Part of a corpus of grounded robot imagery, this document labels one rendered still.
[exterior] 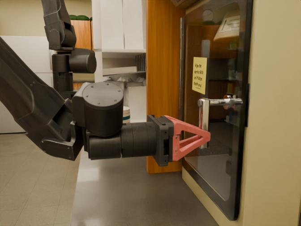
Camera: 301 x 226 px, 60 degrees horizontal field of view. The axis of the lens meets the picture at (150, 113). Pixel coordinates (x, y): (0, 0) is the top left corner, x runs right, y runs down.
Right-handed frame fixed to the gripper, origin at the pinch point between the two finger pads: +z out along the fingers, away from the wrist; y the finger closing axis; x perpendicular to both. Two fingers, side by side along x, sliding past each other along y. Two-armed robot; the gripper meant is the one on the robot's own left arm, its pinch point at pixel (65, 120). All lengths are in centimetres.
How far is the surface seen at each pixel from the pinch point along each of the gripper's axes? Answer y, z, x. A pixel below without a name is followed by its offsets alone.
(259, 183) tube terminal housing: 36, 2, -46
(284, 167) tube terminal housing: 40, 0, -46
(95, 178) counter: 8.6, 15.7, -9.4
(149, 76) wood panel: 24.6, -13.7, -9.0
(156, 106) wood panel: 26.6, -5.1, -9.1
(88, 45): -3, -56, 476
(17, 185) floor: -76, 112, 204
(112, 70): 20, -14, 76
